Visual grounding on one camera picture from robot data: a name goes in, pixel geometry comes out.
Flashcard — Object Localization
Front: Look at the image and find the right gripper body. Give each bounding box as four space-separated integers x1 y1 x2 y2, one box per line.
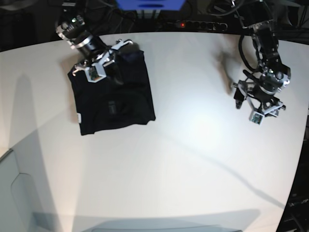
72 39 133 76

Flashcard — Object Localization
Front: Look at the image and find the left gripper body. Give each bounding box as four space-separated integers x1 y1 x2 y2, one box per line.
232 80 286 115

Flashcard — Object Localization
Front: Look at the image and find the black T-shirt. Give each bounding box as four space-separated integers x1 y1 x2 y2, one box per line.
67 50 156 135

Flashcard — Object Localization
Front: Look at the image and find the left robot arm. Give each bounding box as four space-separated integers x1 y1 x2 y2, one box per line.
233 0 291 124

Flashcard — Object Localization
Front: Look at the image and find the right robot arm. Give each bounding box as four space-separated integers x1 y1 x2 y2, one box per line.
55 0 135 85

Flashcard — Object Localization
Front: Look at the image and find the blue plastic box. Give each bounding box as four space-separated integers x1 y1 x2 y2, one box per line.
116 0 185 11

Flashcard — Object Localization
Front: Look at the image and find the black power strip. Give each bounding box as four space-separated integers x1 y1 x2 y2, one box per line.
169 20 228 33

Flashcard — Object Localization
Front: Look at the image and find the white chair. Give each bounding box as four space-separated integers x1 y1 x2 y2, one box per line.
0 145 73 232

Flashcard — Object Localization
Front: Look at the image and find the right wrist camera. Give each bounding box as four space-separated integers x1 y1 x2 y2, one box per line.
85 67 107 83

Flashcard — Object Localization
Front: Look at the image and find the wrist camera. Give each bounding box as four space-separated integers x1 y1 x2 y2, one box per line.
249 111 265 125
85 67 107 83

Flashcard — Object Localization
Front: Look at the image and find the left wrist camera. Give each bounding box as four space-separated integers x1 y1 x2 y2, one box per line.
249 111 265 125

